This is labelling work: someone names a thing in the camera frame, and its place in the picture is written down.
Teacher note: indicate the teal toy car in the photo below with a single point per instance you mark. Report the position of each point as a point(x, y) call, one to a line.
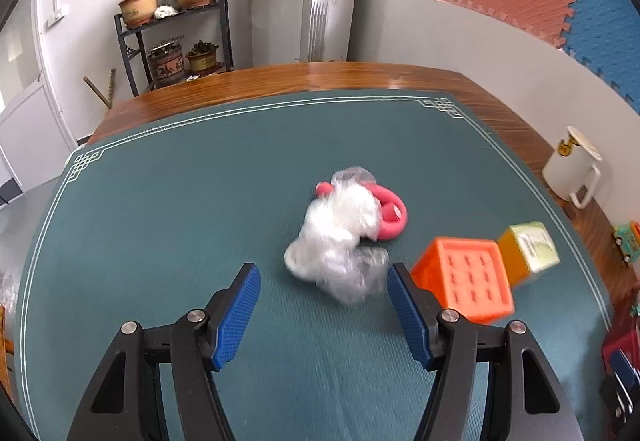
point(629, 241)

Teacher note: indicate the black metal plant rack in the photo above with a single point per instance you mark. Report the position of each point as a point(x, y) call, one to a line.
point(127, 56)

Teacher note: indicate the white wall switch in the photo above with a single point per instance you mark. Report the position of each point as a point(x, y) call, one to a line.
point(55, 18)

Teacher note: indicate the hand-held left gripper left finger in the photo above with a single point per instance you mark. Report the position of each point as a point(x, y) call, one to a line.
point(237, 316)

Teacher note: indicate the white mug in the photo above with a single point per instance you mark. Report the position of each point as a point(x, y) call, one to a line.
point(570, 166)

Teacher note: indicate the clear plastic bag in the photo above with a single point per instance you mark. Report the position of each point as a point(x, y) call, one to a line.
point(340, 226)

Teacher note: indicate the small potted plant brown pot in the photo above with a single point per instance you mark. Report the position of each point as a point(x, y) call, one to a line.
point(202, 58)

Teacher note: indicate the wooden sticks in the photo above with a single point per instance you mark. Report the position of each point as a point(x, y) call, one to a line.
point(100, 91)

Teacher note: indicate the dark decorated pot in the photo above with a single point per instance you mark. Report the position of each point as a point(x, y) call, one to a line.
point(166, 66)

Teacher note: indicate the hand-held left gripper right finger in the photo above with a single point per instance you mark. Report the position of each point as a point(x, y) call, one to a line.
point(410, 316)

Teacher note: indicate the green table mat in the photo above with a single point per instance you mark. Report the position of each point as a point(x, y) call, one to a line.
point(200, 201)

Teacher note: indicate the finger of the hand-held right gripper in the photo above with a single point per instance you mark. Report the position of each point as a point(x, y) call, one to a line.
point(625, 371)

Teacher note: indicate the white stone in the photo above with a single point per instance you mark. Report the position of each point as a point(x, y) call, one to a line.
point(166, 11)

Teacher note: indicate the orange plastic block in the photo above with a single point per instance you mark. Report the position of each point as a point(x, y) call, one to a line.
point(470, 281)

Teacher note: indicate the white glazed door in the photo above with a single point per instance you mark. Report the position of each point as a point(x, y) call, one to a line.
point(35, 131)

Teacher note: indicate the red cardboard box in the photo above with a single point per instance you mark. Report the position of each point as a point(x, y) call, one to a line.
point(617, 345)

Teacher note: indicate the blue foam mat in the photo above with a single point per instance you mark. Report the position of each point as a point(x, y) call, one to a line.
point(610, 21)

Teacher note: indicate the yellow box pale label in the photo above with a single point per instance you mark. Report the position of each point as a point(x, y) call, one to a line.
point(535, 246)

